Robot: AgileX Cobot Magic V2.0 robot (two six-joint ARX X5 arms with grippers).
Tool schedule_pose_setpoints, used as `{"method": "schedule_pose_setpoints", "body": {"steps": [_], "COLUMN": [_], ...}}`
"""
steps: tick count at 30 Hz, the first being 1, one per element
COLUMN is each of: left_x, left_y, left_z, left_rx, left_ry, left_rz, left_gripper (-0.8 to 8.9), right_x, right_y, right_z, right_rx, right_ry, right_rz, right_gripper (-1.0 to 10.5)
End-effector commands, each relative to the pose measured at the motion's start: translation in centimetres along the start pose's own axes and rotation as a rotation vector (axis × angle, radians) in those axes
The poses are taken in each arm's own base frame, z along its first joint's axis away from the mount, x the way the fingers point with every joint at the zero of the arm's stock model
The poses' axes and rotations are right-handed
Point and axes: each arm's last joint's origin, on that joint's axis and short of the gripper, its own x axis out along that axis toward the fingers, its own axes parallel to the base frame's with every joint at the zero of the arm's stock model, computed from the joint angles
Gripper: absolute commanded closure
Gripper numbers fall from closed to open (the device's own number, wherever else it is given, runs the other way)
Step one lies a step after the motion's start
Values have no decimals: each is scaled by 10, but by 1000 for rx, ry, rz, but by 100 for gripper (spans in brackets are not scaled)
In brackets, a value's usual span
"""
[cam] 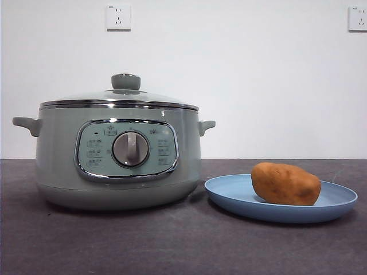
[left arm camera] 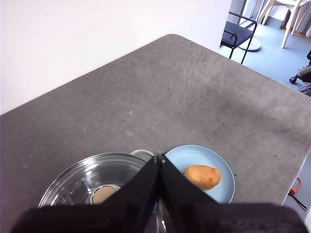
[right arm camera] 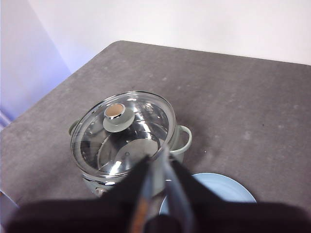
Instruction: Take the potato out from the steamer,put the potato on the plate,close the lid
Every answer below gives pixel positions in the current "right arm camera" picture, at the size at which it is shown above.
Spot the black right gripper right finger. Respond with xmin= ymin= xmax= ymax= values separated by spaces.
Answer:
xmin=169 ymin=159 xmax=311 ymax=233

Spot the pale green electric steamer pot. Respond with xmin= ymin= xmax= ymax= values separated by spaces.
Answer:
xmin=68 ymin=120 xmax=193 ymax=198

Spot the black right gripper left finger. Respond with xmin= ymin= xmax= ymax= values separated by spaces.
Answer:
xmin=6 ymin=154 xmax=152 ymax=233

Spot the glass lid with green knob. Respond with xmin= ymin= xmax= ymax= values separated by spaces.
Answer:
xmin=70 ymin=90 xmax=176 ymax=180

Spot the blue round plate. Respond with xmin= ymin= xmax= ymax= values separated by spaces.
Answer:
xmin=159 ymin=172 xmax=258 ymax=216

